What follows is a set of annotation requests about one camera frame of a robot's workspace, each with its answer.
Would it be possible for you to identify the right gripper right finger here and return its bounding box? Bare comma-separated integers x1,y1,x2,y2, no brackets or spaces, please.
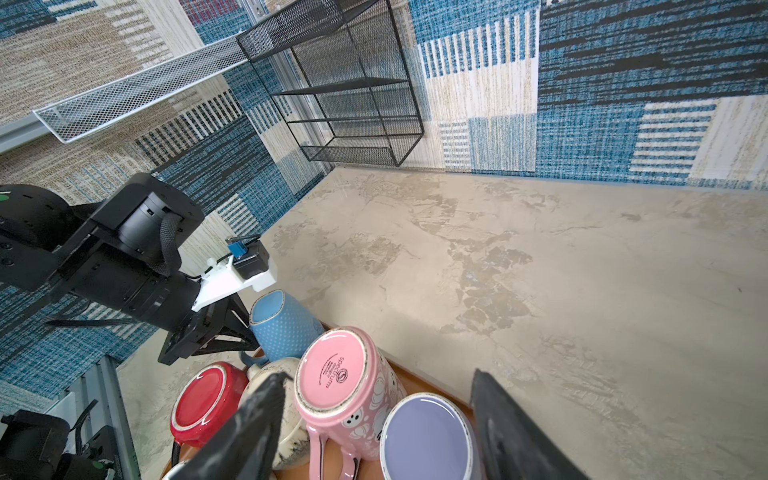
470,369,588,480

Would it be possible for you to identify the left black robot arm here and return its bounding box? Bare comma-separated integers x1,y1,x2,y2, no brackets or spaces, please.
1,173,259,365

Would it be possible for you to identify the purple mug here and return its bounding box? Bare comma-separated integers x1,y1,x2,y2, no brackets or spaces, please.
379,392,484,480

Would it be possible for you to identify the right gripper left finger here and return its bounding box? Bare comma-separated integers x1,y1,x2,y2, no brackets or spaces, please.
167,372,291,480

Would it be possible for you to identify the blue polka dot mug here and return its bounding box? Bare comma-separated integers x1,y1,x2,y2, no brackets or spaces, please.
240,289,325,367

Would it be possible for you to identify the beige speckled mug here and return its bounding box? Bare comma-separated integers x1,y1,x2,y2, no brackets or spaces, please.
239,357,310,471

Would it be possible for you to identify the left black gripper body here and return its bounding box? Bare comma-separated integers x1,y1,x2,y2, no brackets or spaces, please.
158,294,260,365

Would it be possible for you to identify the white wire mesh basket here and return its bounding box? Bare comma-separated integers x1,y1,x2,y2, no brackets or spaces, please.
33,36,246,144

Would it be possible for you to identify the black wire shelf rack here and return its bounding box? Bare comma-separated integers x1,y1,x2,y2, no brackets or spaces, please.
236,1,424,168

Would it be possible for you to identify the brown rectangular tray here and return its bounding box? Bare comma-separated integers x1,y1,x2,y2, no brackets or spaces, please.
160,354,476,479

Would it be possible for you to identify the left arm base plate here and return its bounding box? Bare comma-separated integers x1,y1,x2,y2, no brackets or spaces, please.
0,398,142,480

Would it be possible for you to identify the red mug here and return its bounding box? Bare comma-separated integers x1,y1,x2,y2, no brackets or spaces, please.
170,361,248,448

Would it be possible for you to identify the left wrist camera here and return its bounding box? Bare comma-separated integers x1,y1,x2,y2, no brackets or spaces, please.
191,234,277,312

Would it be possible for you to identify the pink patterned mug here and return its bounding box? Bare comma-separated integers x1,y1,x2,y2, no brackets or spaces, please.
294,326,406,479

